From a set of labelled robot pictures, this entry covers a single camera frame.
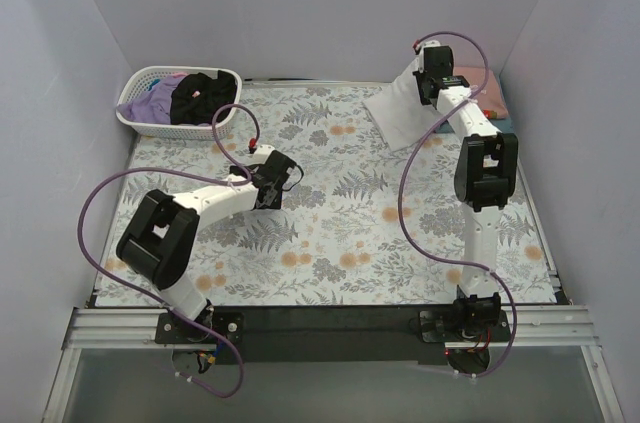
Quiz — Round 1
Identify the white t shirt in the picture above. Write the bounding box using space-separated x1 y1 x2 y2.
364 58 442 152

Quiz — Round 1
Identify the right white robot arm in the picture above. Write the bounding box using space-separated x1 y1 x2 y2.
413 40 518 299

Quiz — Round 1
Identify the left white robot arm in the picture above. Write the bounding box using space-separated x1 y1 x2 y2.
116 145 301 343

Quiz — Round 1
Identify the folded pink t shirt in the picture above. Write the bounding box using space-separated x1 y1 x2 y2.
454 66 509 120

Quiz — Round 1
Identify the black garment in basket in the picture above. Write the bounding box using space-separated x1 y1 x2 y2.
170 71 237 126

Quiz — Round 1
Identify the floral table mat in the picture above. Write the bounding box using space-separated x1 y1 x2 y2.
93 84 557 308

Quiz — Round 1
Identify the purple garment in basket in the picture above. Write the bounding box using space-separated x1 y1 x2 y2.
119 73 187 125

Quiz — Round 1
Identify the white plastic laundry basket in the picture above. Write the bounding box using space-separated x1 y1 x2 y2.
115 66 243 140

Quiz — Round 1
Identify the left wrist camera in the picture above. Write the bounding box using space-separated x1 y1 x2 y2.
248 144 275 164

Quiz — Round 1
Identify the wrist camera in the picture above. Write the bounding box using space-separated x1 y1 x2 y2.
412 40 424 72
248 144 275 164

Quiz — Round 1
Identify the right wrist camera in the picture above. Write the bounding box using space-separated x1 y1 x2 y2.
412 40 424 72

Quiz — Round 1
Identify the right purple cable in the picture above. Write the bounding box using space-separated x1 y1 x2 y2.
398 30 519 380

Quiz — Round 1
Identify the purple cable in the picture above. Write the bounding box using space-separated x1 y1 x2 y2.
79 103 261 398
398 30 519 380

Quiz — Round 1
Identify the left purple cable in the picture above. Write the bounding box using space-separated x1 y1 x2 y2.
79 103 261 398

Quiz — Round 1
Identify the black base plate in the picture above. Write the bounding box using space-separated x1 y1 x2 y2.
154 304 512 370

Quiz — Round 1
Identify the aluminium frame rail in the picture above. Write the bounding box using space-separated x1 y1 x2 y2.
44 305 624 422

